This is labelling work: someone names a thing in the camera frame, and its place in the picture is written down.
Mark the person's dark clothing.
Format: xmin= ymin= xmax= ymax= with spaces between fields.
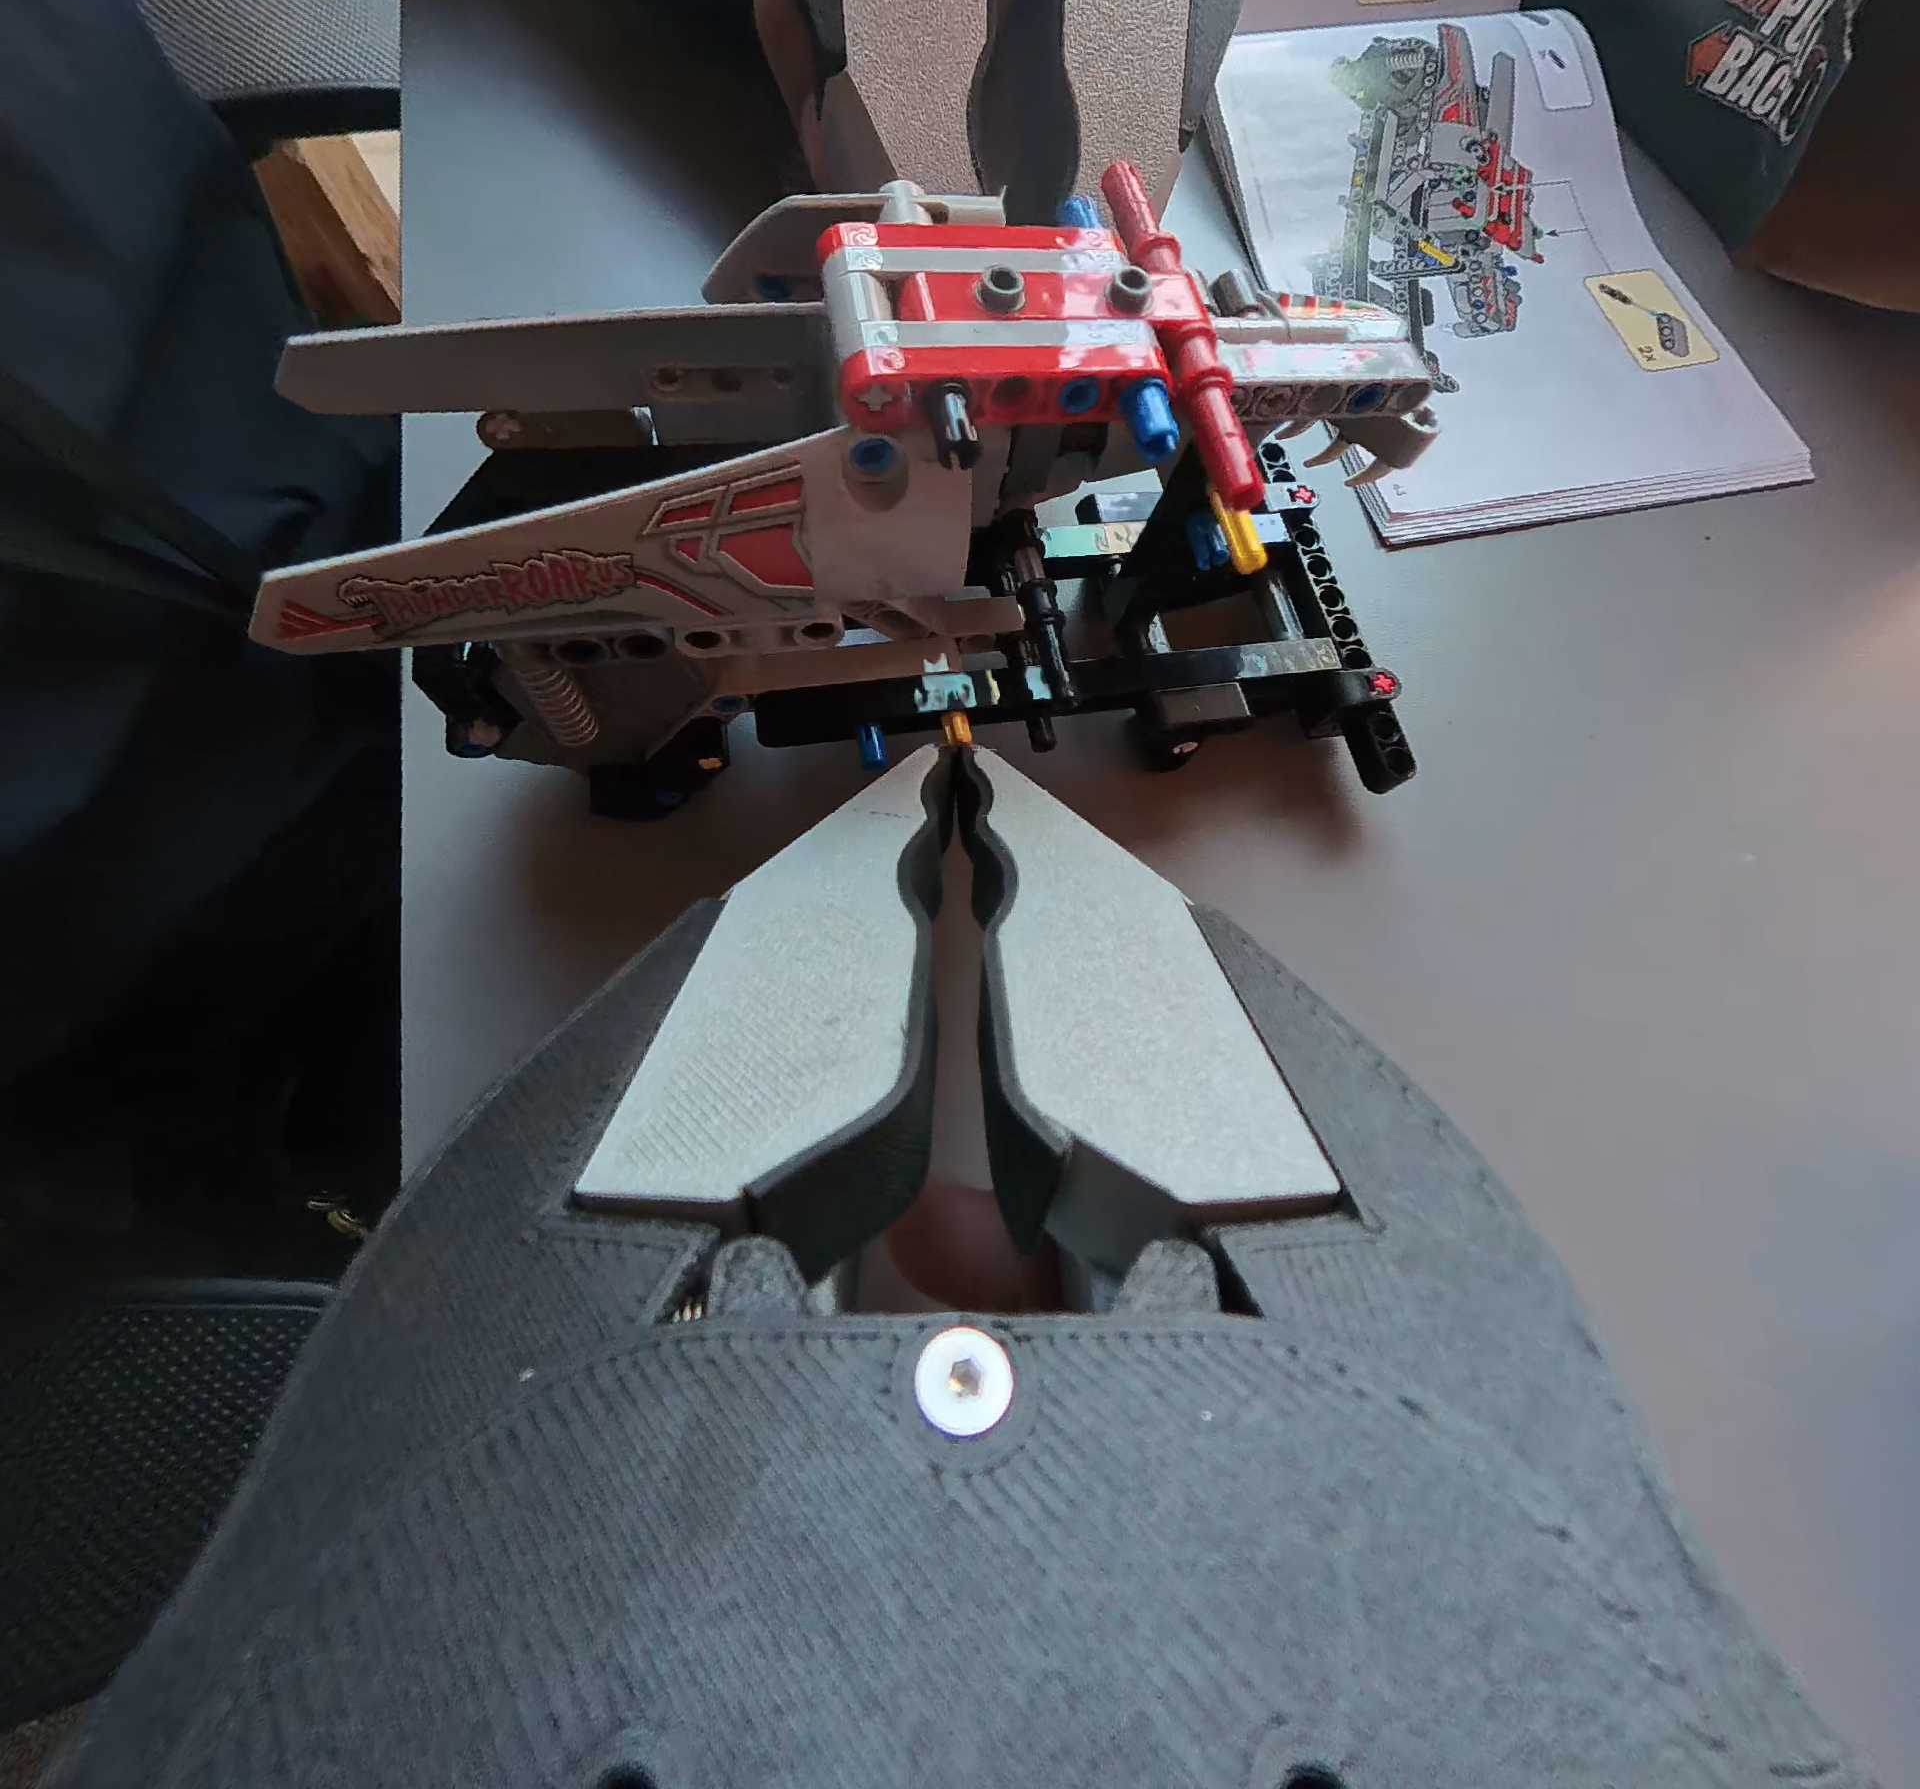
xmin=0 ymin=0 xmax=409 ymax=1281

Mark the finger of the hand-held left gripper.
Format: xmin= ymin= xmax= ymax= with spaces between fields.
xmin=974 ymin=0 xmax=1279 ymax=203
xmin=736 ymin=0 xmax=1009 ymax=198

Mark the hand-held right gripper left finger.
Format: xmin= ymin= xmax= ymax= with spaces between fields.
xmin=573 ymin=743 xmax=951 ymax=1277

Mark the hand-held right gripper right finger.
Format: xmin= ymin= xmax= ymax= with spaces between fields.
xmin=958 ymin=748 xmax=1343 ymax=1275

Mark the lego instruction booklet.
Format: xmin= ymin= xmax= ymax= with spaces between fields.
xmin=1199 ymin=0 xmax=1818 ymax=550

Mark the black mesh office chair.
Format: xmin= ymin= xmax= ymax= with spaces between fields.
xmin=0 ymin=0 xmax=409 ymax=1736

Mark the red grey lego vehicle model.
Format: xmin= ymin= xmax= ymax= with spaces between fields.
xmin=247 ymin=161 xmax=1463 ymax=822

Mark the dark printed lego box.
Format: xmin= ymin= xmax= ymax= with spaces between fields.
xmin=1399 ymin=0 xmax=1920 ymax=315

